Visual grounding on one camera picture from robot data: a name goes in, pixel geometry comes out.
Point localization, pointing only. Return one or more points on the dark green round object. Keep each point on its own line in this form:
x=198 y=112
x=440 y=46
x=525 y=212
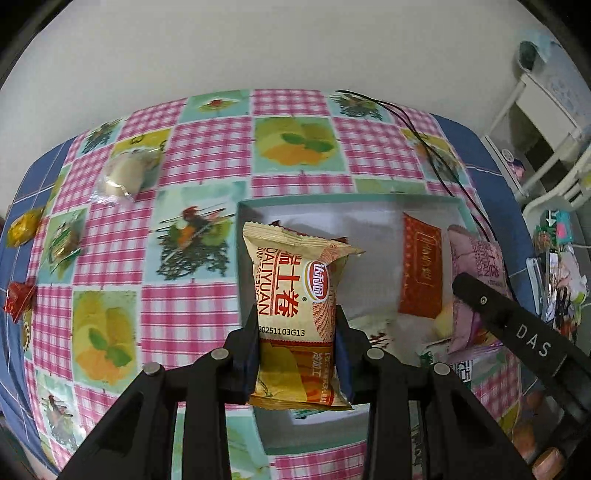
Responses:
x=528 y=53

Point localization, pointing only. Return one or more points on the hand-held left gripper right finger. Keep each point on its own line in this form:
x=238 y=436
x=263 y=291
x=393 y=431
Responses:
x=342 y=364

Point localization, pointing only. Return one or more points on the pink checked printed tablecloth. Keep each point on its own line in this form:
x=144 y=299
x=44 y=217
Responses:
x=198 y=138

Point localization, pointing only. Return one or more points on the pink snack packet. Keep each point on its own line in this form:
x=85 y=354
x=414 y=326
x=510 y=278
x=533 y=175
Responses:
x=475 y=258

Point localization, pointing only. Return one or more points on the red wrapped candy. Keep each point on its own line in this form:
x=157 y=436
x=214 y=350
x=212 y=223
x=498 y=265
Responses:
x=18 y=297

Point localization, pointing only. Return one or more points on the beige orange cake roll packet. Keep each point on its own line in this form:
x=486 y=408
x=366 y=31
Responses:
x=295 y=286

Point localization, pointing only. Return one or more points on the colourful clutter pile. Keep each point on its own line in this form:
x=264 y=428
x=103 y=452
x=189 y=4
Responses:
x=561 y=277

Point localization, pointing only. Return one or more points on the teal rimmed cardboard box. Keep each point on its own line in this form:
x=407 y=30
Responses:
x=369 y=277

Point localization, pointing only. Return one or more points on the yellow wrapped candy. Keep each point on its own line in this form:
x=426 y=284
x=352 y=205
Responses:
x=23 y=228

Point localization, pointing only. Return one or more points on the red snack packet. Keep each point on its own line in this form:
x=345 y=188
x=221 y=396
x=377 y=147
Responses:
x=422 y=267

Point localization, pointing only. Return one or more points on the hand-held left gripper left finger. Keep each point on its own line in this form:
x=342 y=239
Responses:
x=252 y=364

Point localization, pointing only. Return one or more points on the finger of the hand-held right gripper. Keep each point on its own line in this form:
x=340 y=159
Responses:
x=480 y=300

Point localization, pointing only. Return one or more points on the white shelf unit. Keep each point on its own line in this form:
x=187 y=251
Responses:
x=549 y=92

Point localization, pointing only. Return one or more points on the person's right hand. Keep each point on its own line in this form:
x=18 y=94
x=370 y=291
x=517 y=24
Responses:
x=549 y=464

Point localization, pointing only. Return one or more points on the clear wrapped pale bun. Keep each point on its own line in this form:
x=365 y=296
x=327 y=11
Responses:
x=127 y=173

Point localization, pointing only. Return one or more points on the yellow jelly cup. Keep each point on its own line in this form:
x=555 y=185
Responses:
x=444 y=323

